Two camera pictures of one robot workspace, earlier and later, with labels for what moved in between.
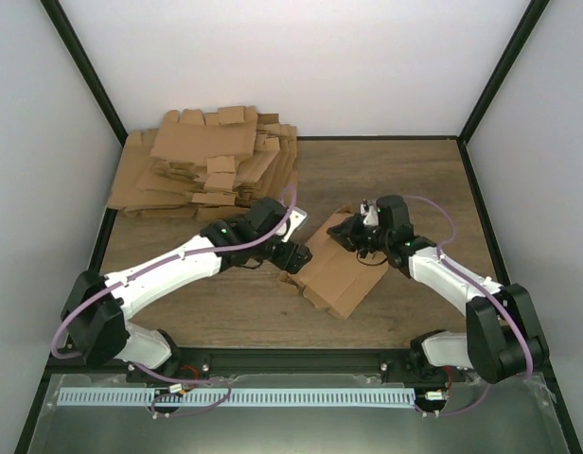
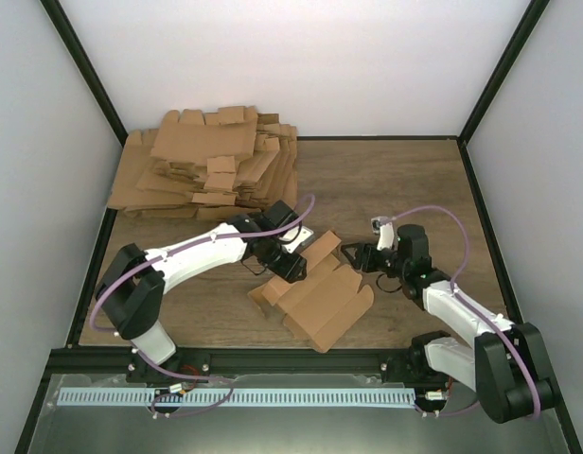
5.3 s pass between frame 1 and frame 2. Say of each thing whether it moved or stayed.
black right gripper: moved
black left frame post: stayed
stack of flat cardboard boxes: stayed
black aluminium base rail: stayed
